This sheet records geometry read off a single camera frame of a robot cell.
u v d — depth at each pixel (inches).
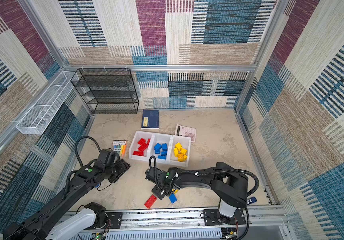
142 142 39.3
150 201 30.7
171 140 37.0
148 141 40.0
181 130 41.4
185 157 36.1
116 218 29.2
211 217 29.1
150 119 45.0
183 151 36.8
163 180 24.8
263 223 28.7
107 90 43.1
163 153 37.3
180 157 36.1
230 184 17.6
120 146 39.1
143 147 38.3
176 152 36.9
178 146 38.0
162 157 36.5
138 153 37.8
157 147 37.1
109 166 25.4
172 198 31.5
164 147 37.9
